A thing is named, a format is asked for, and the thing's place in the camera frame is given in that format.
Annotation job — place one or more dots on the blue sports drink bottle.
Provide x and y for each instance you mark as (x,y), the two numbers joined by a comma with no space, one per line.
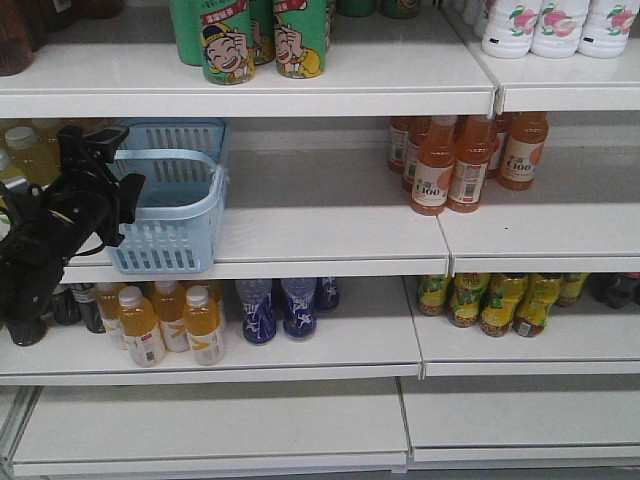
(300,320)
(327,294)
(259,326)

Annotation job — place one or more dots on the dark tea bottle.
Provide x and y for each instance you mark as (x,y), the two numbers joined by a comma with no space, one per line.
(85,296)

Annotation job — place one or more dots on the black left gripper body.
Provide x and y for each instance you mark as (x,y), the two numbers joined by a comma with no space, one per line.
(84,199)

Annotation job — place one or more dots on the orange juice bottle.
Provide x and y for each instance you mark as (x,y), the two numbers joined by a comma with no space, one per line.
(168,300)
(140,327)
(108,303)
(203,326)

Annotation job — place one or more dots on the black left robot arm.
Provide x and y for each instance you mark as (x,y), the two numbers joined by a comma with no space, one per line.
(50,224)

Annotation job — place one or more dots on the white peach drink bottle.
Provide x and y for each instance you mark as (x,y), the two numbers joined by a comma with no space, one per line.
(558,28)
(508,34)
(607,27)

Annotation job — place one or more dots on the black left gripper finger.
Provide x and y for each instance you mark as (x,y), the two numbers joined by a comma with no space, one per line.
(128,192)
(76,146)

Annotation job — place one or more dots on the black cola bottle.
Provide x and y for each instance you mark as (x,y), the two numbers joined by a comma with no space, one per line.
(615,290)

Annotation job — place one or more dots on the white store shelf unit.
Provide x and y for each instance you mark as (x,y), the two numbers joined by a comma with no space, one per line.
(380,391)

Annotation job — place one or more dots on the pale yellow juice bottle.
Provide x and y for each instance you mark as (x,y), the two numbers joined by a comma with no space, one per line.
(31,156)

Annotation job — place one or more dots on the green cartoon tea can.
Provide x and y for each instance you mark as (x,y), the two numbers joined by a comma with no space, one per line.
(300,37)
(225,35)

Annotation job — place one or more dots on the light blue plastic basket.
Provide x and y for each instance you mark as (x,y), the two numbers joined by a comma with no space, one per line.
(179,213)

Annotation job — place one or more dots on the yellow lemon tea bottle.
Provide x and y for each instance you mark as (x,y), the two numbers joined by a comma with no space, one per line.
(571,289)
(433,293)
(531,314)
(464,304)
(505,292)

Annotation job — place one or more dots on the orange C100 drink bottle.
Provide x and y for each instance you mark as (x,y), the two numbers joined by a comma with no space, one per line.
(472,155)
(525,144)
(433,172)

